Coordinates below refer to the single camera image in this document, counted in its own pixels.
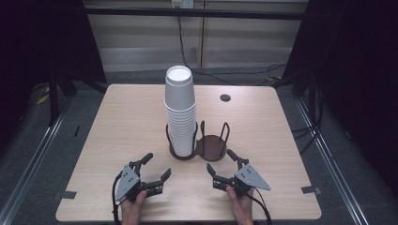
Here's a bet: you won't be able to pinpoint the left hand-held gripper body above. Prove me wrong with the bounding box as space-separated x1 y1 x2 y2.
114 160 148 203

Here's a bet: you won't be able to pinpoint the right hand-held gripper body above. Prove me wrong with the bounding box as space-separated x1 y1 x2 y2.
229 162 272 198

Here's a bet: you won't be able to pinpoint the dark brown double cup holder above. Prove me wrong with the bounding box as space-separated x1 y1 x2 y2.
164 120 231 163

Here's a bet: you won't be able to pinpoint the stack of white paper cups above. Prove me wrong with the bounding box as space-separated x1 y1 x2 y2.
163 97 198 158

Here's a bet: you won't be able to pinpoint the person's left hand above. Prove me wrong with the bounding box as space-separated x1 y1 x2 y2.
120 190 148 225

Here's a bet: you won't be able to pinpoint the person's right hand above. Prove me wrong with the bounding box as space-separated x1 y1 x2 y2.
225 186 255 225

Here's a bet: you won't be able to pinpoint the grey tape strip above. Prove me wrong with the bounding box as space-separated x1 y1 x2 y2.
52 190 78 201
300 185 322 195

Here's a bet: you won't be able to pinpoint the black metal stand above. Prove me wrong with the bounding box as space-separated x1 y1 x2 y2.
46 71 107 128

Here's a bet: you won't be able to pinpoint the yellow floor tape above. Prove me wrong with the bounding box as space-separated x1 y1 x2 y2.
36 93 51 106

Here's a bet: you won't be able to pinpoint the black curtain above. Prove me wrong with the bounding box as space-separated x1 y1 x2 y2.
283 0 398 198
0 0 107 151

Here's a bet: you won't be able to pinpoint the black horizontal bar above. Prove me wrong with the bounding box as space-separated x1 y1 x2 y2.
84 7 306 22

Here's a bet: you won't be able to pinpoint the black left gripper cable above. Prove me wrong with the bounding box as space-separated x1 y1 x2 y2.
111 171 126 225

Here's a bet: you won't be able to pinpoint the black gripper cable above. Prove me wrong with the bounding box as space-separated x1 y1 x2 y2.
245 187 273 225
111 171 126 225

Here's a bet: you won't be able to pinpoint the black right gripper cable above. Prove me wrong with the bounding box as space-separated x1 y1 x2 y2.
245 187 273 225

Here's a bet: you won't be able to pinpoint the black floor cables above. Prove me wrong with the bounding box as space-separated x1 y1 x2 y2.
290 90 325 154

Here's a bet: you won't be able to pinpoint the aluminium floor rail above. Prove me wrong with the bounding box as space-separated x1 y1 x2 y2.
0 106 69 225
295 99 370 225

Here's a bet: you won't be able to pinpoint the black wall cable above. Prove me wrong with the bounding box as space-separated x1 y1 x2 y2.
176 6 289 87

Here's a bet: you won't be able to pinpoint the white wall outlet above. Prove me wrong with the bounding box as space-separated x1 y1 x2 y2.
171 0 195 9

